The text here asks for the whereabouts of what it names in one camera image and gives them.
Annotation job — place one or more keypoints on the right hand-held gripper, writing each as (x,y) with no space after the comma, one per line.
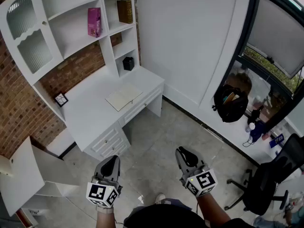
(202,182)

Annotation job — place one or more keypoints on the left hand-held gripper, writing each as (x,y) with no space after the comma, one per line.
(98,193)

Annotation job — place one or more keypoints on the white desk with shelving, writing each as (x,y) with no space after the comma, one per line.
(73,27)

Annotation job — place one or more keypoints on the pink book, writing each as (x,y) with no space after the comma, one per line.
(94,22)

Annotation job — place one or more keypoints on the brown book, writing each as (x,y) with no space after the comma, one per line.
(124,11)

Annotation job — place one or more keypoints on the person's left forearm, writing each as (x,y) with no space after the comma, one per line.
(105,220)

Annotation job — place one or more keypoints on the person's right forearm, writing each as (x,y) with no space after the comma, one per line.
(211,210)

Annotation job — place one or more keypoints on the small white desk drawer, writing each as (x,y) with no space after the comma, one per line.
(114,147)
(120,152)
(104,139)

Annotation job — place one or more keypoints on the wide white desk drawer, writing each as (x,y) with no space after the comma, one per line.
(140,107)

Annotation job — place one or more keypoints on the light grey wristband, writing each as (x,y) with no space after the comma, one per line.
(104,209)

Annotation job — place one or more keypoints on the person's jeans leg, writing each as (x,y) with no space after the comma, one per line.
(177,202)

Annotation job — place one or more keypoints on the person's white shoe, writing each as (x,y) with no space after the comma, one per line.
(160,198)

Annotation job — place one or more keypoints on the person's black shirt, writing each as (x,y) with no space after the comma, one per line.
(166,218)

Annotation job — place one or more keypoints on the black backpack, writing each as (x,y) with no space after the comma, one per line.
(234,108)

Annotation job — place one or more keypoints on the white capped bottle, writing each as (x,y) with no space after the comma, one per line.
(251,126)

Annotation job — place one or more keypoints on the open white notebook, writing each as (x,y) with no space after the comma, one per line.
(123,96)

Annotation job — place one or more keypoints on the dark blue bag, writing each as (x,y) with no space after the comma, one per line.
(257,130)

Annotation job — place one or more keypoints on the black office chair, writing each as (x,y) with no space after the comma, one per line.
(263,186)

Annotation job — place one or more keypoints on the white side table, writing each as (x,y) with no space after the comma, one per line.
(26,172)

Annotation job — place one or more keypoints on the blue flat packet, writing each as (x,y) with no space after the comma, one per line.
(277,140)

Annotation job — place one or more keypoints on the black square box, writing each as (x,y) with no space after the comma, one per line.
(128,63)

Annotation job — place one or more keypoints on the dark framed window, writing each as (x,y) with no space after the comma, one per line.
(286,104)

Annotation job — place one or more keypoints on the white glass cabinet door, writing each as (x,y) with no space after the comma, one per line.
(51,45)

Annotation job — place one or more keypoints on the grey window blind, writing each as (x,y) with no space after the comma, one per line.
(278,34)

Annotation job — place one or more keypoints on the black picture frame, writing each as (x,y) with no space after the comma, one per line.
(61,99)

